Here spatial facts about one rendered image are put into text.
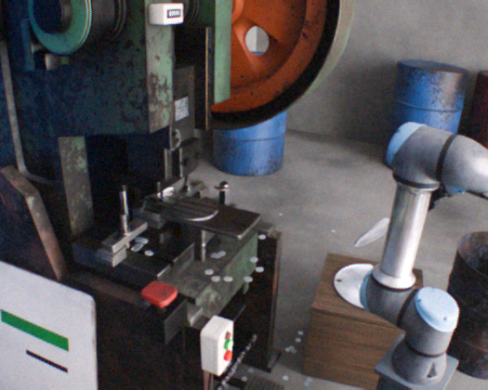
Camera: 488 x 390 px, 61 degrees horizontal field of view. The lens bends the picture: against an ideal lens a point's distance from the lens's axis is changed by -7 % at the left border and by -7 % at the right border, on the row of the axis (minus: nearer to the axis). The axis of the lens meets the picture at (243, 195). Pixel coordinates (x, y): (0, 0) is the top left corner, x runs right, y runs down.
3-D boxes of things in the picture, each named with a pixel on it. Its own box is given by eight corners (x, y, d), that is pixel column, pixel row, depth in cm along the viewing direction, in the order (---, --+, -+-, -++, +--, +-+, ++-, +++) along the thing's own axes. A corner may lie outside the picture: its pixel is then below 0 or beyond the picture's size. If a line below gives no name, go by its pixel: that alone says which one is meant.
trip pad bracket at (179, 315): (190, 354, 110) (187, 293, 101) (169, 379, 102) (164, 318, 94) (170, 345, 112) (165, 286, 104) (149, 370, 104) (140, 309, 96)
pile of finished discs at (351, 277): (409, 273, 174) (409, 271, 173) (409, 318, 149) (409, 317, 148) (339, 260, 181) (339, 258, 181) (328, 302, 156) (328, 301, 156)
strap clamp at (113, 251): (151, 238, 125) (149, 205, 121) (112, 267, 111) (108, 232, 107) (134, 232, 127) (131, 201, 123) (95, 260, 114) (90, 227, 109)
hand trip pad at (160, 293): (180, 314, 100) (179, 287, 96) (166, 330, 95) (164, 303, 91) (155, 304, 102) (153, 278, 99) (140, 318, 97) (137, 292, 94)
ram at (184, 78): (208, 164, 127) (209, 59, 114) (179, 184, 114) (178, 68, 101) (158, 154, 133) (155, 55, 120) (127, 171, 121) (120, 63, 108)
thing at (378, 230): (354, 253, 183) (353, 251, 183) (413, 216, 182) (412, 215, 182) (355, 238, 156) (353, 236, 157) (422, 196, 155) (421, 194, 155)
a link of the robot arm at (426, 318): (436, 361, 105) (451, 321, 99) (391, 336, 113) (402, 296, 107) (455, 338, 112) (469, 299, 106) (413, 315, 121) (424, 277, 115)
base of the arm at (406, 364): (452, 361, 117) (461, 335, 113) (432, 394, 107) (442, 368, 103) (404, 338, 126) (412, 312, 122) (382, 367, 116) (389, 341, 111)
